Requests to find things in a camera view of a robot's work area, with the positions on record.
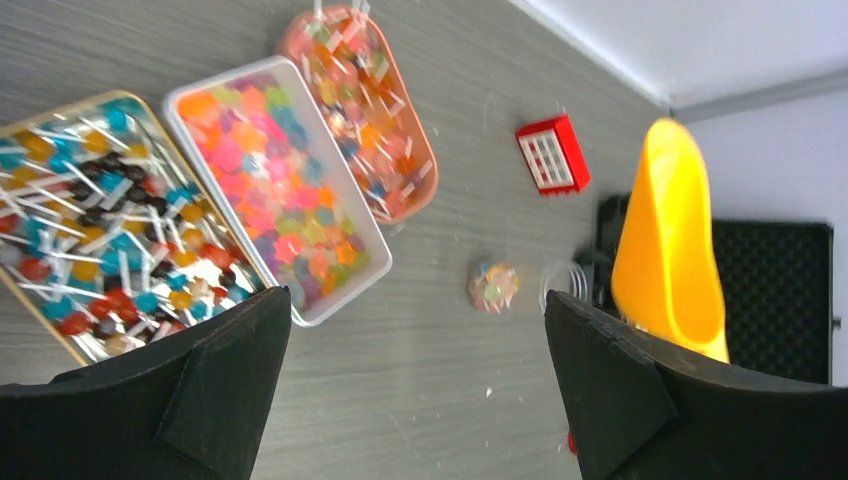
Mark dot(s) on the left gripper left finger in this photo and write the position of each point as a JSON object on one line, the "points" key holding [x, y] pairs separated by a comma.
{"points": [[192, 405]]}

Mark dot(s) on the yellow tray of wrapped candies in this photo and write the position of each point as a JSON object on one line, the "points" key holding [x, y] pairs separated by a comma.
{"points": [[107, 236]]}

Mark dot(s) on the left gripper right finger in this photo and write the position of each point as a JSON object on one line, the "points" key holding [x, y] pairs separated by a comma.
{"points": [[640, 407]]}

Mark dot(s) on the yellow plastic scoop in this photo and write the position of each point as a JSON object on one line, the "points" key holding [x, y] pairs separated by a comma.
{"points": [[665, 278]]}

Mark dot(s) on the red toy brick block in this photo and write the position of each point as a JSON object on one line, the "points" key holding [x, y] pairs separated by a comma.
{"points": [[553, 156]]}

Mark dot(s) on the pink tray of lollipops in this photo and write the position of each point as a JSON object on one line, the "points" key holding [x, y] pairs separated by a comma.
{"points": [[351, 72]]}

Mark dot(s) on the black poker chip case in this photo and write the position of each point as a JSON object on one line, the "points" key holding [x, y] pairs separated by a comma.
{"points": [[777, 281]]}

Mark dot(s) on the clear plastic jar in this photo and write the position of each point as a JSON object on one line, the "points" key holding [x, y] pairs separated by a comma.
{"points": [[493, 287]]}

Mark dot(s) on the white tray of gummy candies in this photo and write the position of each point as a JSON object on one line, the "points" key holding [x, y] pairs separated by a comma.
{"points": [[259, 146]]}

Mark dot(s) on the red jar lid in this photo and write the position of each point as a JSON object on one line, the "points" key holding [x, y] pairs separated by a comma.
{"points": [[571, 443]]}

